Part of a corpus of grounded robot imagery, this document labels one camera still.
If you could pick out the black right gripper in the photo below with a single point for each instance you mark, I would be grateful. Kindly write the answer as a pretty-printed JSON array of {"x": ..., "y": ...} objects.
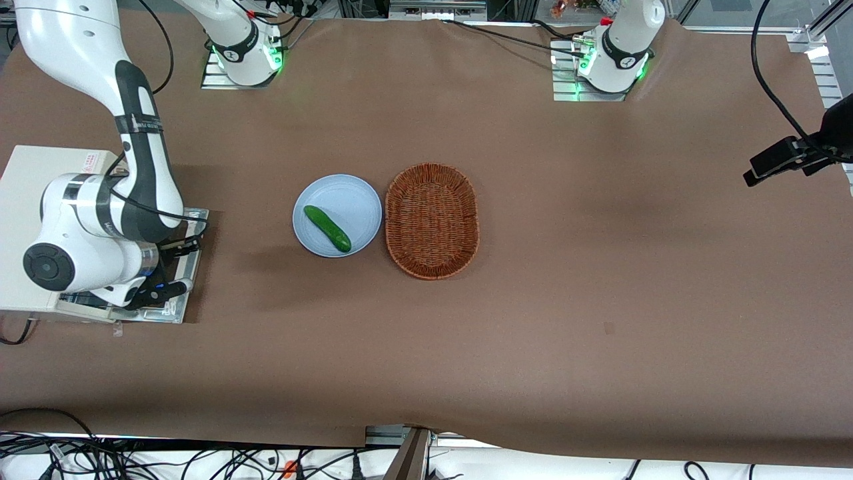
[{"x": 168, "y": 270}]

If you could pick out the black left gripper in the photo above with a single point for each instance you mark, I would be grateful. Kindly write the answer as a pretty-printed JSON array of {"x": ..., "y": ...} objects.
[{"x": 834, "y": 128}]

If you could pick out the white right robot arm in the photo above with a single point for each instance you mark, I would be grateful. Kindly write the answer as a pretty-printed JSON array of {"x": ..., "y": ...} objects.
[{"x": 73, "y": 40}]

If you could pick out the white toaster oven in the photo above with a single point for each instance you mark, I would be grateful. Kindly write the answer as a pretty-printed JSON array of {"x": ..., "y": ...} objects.
[{"x": 20, "y": 200}]

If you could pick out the green cucumber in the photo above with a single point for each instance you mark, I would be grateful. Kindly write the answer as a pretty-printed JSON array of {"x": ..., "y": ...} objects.
[{"x": 326, "y": 228}]

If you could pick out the light blue round plate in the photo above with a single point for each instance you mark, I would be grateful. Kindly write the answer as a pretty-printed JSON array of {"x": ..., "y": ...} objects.
[{"x": 346, "y": 200}]

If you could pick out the orange plug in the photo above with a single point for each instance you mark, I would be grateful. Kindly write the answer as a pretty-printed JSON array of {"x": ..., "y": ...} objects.
[{"x": 289, "y": 470}]

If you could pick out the brown oval wicker basket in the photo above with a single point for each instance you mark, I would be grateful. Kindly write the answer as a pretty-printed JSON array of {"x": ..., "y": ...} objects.
[{"x": 432, "y": 220}]

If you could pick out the brown table cover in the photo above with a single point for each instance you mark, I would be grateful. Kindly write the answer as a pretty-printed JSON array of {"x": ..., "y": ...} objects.
[{"x": 600, "y": 300}]

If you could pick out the aluminium frame profile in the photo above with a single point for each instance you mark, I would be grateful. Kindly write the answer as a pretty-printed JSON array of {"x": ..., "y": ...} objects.
[{"x": 823, "y": 60}]

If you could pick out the aluminium right arm base plate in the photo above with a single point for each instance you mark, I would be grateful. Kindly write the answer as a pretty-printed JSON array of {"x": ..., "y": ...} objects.
[{"x": 210, "y": 80}]

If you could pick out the aluminium left arm base plate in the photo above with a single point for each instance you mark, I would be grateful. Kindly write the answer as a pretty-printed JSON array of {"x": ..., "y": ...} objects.
[{"x": 563, "y": 83}]

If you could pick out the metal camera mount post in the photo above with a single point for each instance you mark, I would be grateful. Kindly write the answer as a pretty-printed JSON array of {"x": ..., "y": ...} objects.
[{"x": 412, "y": 456}]

